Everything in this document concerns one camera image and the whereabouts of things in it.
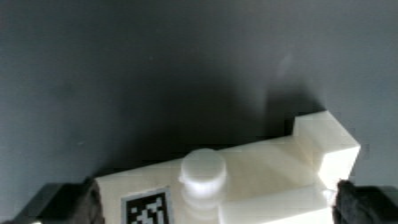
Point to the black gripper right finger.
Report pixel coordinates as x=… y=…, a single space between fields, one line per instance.
x=366 y=204

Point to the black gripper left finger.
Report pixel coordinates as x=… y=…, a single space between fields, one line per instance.
x=66 y=204

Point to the white cabinet top panel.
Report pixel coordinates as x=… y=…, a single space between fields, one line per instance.
x=258 y=184

